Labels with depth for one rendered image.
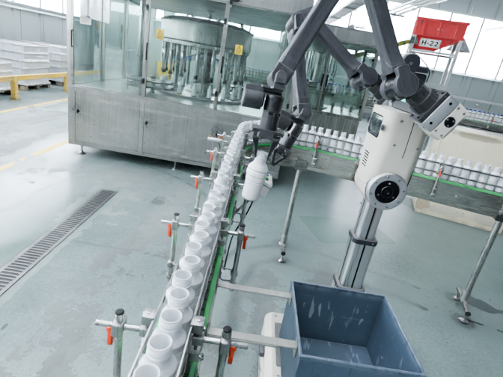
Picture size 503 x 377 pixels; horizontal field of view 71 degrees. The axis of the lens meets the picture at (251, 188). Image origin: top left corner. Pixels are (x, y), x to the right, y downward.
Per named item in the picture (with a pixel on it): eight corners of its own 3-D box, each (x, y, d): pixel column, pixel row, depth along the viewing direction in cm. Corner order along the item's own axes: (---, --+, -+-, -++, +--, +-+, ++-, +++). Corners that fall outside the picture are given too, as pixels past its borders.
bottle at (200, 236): (183, 295, 90) (189, 238, 85) (183, 281, 96) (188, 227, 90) (206, 296, 92) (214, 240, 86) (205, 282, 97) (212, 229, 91)
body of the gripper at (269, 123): (282, 139, 109) (288, 116, 107) (250, 132, 109) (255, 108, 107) (282, 135, 115) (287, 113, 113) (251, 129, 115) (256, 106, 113)
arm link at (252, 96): (288, 71, 104) (281, 76, 113) (250, 62, 102) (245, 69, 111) (281, 111, 105) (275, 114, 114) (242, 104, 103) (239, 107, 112)
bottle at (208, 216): (187, 265, 103) (194, 214, 98) (199, 256, 109) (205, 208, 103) (205, 272, 101) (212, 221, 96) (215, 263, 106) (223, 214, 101)
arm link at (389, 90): (427, 86, 112) (417, 89, 118) (405, 65, 110) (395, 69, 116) (409, 109, 112) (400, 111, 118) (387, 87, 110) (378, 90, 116)
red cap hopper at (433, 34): (373, 160, 749) (417, 16, 653) (375, 153, 814) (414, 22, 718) (420, 170, 724) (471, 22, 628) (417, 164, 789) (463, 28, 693)
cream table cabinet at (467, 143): (489, 218, 512) (525, 139, 472) (502, 235, 456) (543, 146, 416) (410, 197, 542) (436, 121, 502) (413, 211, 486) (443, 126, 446)
